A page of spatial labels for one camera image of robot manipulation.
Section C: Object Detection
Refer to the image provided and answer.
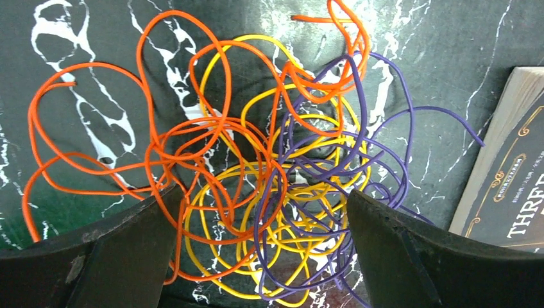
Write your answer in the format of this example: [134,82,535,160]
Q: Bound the dark book Three Days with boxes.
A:
[449,66,543,253]

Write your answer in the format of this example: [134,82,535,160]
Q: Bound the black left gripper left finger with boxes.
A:
[1,197,176,307]

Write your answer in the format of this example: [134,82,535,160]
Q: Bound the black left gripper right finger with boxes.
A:
[347,191,543,307]

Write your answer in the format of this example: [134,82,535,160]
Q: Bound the orange cable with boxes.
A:
[22,0,371,286]

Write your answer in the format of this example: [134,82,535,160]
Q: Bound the purple cable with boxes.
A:
[254,51,486,308]

